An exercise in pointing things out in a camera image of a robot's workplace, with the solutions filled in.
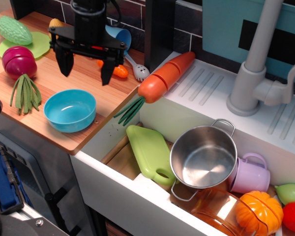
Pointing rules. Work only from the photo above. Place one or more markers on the green toy bitter gourd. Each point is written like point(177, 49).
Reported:
point(15, 31)

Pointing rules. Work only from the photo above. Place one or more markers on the small orange toy carrot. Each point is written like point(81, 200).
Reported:
point(119, 71)

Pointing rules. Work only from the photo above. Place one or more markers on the green plastic cutting board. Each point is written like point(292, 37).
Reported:
point(152, 154)

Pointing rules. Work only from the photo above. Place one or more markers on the orange toy pumpkin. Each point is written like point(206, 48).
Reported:
point(258, 212)

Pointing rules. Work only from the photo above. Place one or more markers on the light green plastic plate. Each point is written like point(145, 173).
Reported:
point(39, 47)

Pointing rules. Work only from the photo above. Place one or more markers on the light blue plastic cup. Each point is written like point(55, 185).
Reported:
point(120, 34)

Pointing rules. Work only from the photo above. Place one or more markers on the blue plastic clamp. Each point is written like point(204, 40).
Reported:
point(10, 196)

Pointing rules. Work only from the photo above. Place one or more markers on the yellow toy corn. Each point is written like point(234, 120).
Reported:
point(55, 23)

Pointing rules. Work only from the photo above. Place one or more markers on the purple toy onion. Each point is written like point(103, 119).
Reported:
point(17, 61)

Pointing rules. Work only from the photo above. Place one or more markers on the green toy pear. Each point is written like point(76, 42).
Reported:
point(286, 193)

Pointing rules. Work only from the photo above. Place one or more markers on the large orange toy carrot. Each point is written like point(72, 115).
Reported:
point(157, 84)

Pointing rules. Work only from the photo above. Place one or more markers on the grey slotted toy spoon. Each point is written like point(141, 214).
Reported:
point(140, 71)

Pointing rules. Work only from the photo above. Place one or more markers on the lilac plastic mug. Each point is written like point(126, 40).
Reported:
point(250, 174)

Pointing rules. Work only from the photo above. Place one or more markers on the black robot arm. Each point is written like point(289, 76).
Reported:
point(88, 37)

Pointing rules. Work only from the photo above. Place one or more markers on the stainless steel pot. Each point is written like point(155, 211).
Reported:
point(204, 156)

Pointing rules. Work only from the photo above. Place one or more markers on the black vertical post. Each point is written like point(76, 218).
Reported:
point(159, 31)

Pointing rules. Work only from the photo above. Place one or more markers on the white toy sink unit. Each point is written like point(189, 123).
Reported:
point(140, 206)

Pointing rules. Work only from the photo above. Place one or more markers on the transparent orange plastic container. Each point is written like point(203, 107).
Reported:
point(228, 214)

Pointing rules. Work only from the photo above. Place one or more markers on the grey toy faucet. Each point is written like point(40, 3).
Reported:
point(250, 85)

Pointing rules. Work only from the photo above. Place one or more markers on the blue plastic bowl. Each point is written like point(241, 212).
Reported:
point(70, 110)

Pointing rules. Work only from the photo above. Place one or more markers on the green felt leaves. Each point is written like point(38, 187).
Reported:
point(25, 96)

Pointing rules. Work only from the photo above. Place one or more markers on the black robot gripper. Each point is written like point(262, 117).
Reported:
point(87, 37)

